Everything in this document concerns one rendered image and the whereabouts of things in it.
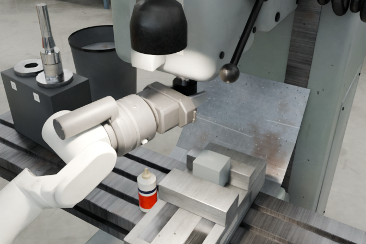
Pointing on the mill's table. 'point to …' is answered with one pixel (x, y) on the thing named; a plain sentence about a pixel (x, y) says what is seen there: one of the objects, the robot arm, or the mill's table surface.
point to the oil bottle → (147, 190)
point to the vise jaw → (199, 196)
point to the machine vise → (185, 227)
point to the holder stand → (41, 96)
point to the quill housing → (194, 18)
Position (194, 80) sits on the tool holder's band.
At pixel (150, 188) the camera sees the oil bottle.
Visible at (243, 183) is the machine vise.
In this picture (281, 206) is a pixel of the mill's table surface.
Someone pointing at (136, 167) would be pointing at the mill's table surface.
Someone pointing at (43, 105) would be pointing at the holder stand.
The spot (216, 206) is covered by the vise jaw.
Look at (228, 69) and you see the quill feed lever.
